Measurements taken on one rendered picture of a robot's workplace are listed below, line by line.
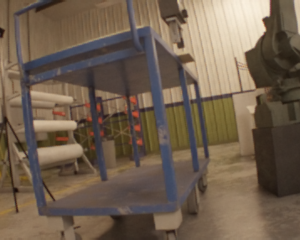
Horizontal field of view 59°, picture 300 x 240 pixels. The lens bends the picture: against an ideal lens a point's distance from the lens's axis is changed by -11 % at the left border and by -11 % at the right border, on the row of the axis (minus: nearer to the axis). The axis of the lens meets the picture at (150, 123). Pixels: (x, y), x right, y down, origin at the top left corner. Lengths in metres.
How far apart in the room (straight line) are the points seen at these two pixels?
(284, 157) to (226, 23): 7.55
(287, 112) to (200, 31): 7.32
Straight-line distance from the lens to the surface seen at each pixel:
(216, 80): 8.96
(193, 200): 1.94
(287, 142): 2.12
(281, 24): 2.26
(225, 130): 8.86
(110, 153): 6.41
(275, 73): 2.36
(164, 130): 1.18
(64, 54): 1.42
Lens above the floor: 0.58
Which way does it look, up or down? 2 degrees up
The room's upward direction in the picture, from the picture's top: 9 degrees counter-clockwise
